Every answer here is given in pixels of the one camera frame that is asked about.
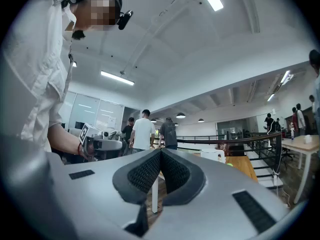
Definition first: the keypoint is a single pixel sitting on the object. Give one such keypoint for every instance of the white electric kettle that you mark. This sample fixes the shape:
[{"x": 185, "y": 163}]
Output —
[{"x": 210, "y": 155}]

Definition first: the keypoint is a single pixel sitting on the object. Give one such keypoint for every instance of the small white box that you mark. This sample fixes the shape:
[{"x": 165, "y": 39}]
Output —
[{"x": 307, "y": 139}]

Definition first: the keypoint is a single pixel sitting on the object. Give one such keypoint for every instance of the black head-mounted camera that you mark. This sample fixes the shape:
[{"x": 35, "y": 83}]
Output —
[{"x": 125, "y": 19}]

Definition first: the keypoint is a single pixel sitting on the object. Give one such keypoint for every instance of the white power strip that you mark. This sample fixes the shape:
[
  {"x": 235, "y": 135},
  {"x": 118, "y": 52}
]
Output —
[{"x": 275, "y": 177}]

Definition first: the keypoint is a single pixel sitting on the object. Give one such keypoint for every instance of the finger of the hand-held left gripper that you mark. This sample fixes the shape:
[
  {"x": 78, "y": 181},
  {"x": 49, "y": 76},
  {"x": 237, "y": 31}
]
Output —
[{"x": 107, "y": 145}]

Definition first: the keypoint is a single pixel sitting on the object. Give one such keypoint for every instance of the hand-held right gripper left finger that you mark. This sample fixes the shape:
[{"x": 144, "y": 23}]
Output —
[{"x": 100, "y": 184}]

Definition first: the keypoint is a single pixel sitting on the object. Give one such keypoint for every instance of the person's left hand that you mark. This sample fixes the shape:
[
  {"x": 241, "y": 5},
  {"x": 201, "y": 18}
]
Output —
[{"x": 88, "y": 150}]

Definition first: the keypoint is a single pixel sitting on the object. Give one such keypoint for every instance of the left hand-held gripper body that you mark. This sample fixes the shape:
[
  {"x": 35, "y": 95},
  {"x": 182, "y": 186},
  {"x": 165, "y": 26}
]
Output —
[{"x": 87, "y": 132}]

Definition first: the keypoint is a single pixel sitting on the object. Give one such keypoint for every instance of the black metal railing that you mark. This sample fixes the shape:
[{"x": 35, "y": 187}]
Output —
[{"x": 225, "y": 141}]

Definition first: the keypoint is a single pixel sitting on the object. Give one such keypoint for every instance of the person's left forearm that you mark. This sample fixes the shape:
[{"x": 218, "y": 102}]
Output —
[{"x": 62, "y": 139}]

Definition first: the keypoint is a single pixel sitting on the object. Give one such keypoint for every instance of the person's white shirt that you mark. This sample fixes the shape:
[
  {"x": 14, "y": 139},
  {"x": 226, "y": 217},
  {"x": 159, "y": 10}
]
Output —
[{"x": 32, "y": 71}]

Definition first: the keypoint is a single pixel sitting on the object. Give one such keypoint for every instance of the light wooden desk white legs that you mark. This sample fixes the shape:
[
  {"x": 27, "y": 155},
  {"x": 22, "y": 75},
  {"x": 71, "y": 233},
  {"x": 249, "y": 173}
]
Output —
[{"x": 300, "y": 145}]

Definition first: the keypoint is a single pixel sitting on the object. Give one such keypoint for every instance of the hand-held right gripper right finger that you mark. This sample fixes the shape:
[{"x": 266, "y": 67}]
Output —
[{"x": 225, "y": 196}]

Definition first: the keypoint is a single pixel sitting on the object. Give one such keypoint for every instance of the white spray bottle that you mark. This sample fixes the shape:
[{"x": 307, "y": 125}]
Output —
[{"x": 292, "y": 132}]

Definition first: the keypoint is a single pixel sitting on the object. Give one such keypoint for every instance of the red wrist band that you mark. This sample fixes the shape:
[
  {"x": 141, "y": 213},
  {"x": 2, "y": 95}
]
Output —
[{"x": 79, "y": 149}]

